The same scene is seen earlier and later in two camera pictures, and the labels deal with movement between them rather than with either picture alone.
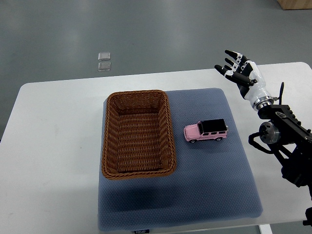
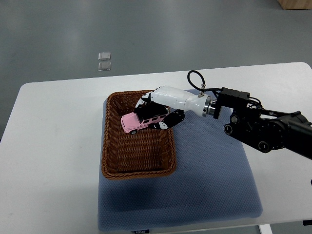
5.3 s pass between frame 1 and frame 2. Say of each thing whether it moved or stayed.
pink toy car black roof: moved
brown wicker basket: stayed
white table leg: stayed
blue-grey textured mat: stayed
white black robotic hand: moved
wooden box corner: stayed
